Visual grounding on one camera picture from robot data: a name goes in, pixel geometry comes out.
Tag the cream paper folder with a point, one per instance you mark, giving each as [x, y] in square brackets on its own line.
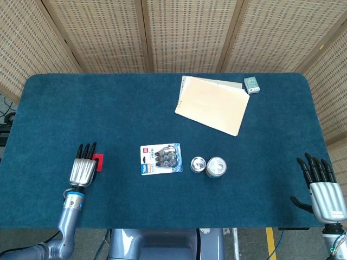
[214, 105]

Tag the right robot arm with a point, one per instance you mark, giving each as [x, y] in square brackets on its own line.
[334, 243]

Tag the grey blue robot torso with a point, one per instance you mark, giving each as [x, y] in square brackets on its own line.
[157, 245]

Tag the small red block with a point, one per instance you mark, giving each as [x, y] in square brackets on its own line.
[99, 159]

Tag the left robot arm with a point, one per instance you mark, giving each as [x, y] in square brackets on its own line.
[65, 219]

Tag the blue table mat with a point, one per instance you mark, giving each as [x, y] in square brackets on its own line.
[162, 200]

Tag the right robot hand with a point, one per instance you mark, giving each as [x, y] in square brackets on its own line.
[326, 200]

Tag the woven rattan folding screen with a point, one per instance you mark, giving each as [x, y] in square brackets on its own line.
[189, 32]

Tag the black strip under table edge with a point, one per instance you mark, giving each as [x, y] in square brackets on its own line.
[294, 228]

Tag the correction tape blister pack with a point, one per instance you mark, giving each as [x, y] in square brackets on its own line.
[151, 169]

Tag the white table leg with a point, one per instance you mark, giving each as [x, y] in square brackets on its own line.
[236, 243]

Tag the yellow floor tape strip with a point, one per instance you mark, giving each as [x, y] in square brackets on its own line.
[271, 243]

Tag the small clear paper clip jar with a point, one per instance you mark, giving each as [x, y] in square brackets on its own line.
[198, 164]

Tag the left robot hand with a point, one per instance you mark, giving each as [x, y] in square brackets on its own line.
[81, 172]

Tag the small green white box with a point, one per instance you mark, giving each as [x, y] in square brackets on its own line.
[252, 85]

